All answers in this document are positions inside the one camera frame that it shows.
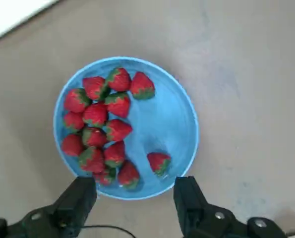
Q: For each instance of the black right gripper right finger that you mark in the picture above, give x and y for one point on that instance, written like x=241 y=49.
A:
x=192 y=203

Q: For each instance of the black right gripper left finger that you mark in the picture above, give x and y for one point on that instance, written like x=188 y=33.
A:
x=73 y=198

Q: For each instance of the red strawberry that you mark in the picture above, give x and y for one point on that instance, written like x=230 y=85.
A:
x=71 y=145
x=105 y=178
x=115 y=152
x=95 y=114
x=95 y=137
x=94 y=86
x=141 y=84
x=73 y=121
x=75 y=101
x=128 y=174
x=91 y=161
x=118 y=105
x=120 y=79
x=117 y=130
x=158 y=161

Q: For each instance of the blue round plate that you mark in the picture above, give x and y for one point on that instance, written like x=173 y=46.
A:
x=162 y=119

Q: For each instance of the white rectangular tray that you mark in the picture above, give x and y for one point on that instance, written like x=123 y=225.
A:
x=11 y=12

